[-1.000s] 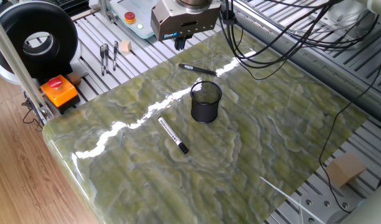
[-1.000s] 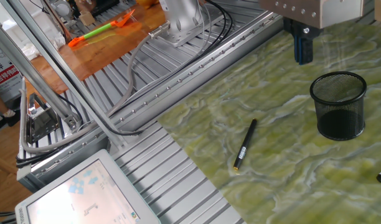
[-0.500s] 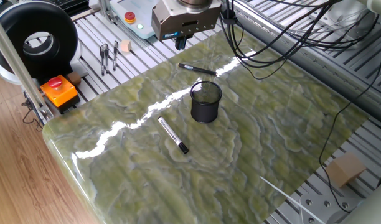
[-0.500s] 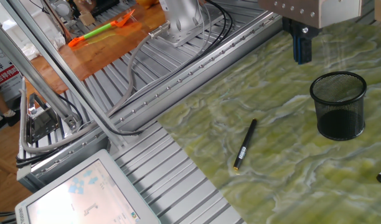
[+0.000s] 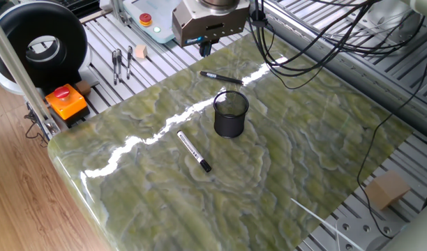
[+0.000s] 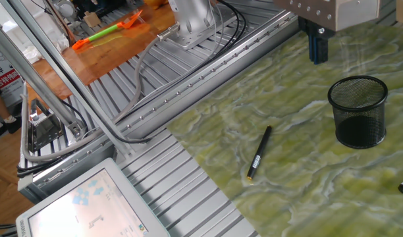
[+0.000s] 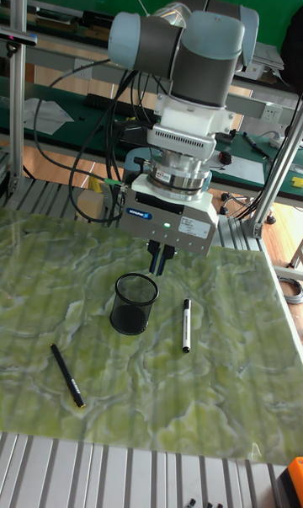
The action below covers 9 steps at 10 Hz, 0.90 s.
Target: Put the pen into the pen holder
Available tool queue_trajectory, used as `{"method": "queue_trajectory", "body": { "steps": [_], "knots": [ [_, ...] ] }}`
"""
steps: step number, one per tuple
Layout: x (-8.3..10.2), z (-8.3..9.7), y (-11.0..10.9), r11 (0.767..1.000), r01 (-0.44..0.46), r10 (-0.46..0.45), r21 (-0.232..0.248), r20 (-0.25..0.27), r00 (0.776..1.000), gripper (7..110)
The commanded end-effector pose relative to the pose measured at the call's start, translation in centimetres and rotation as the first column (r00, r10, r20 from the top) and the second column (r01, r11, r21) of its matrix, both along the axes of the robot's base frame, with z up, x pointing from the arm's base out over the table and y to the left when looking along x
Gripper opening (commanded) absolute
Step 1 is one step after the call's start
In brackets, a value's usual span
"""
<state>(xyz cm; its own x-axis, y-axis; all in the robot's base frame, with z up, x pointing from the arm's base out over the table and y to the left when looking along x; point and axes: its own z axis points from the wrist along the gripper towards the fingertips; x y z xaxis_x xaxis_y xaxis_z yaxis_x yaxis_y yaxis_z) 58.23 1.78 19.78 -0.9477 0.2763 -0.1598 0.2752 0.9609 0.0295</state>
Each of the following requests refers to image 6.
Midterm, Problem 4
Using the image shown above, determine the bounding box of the grey Schunk gripper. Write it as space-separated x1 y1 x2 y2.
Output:
273 0 382 65

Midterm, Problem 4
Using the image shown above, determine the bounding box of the black mesh pen holder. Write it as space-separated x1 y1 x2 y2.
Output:
327 75 389 150

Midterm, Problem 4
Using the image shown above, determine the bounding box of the black pen with white label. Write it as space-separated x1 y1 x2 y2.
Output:
246 125 273 181

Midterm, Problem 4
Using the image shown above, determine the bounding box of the green marble slab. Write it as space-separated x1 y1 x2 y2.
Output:
167 20 403 237

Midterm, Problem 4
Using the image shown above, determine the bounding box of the orange green plastic tool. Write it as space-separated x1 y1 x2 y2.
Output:
72 9 144 51

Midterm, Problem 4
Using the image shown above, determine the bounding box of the small wooden block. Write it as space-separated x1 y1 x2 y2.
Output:
83 11 101 28

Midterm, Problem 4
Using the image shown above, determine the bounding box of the white grey machine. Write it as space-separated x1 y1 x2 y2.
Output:
51 0 80 20

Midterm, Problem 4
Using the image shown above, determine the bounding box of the white plastic bag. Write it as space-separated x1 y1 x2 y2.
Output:
3 18 70 65

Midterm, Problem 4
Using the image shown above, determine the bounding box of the white teach pendant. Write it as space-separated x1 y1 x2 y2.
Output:
15 157 171 237

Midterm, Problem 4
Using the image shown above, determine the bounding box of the white box with red label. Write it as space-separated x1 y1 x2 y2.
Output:
0 49 24 107

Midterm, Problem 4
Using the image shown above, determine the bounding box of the person leg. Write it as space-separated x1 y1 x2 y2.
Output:
0 95 18 124

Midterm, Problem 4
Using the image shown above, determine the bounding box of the silver metal pedestal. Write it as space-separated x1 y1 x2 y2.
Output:
168 0 219 51

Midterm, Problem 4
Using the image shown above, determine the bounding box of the thick grey cable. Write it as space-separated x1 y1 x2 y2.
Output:
19 21 182 163

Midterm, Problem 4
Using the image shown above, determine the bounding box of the aluminium frame post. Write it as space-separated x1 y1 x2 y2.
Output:
0 18 87 138
0 0 136 156

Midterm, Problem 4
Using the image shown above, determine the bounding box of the metal pendant bracket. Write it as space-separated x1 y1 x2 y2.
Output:
22 84 67 154

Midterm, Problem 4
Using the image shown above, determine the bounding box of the black pendant cable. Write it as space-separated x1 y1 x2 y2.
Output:
0 223 18 237

